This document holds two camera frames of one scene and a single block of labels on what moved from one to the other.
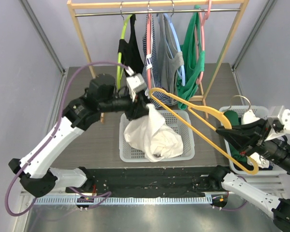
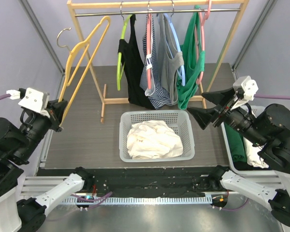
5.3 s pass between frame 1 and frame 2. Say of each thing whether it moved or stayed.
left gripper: moved
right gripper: moved
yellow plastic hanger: moved
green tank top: stayed
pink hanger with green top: stayed
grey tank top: stayed
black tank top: stayed
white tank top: moved
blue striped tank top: stayed
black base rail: stayed
